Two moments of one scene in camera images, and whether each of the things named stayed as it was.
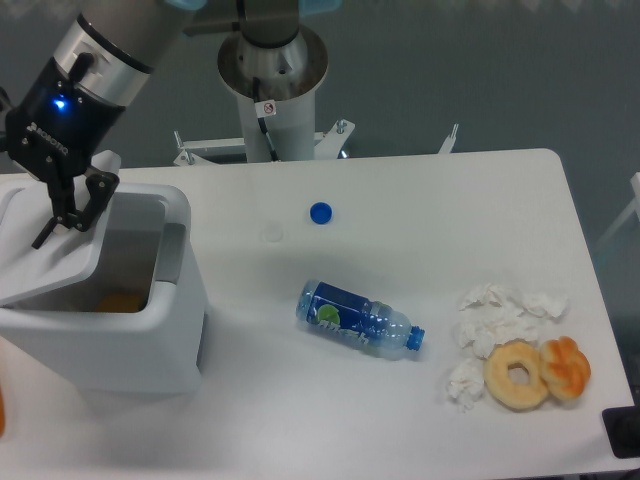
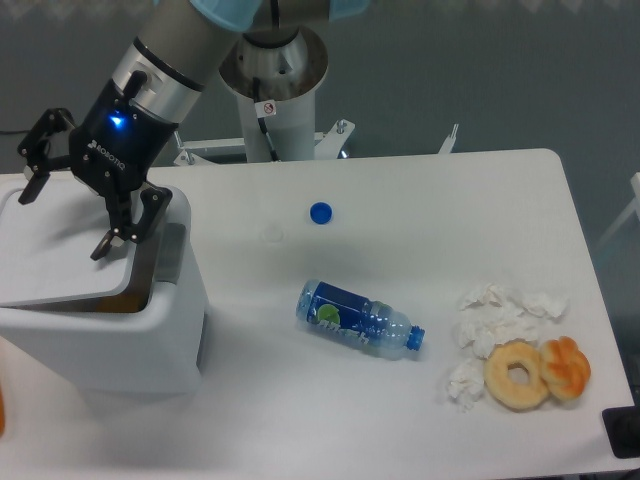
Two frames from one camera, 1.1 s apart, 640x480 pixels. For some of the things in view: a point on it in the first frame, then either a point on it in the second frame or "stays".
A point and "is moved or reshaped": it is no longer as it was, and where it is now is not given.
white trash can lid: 65,257 is moved or reshaped
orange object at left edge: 2,413 stays
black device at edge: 623,428 stays
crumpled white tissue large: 489,315 stays
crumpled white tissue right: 539,303 stays
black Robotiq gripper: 53,133 → 113,145
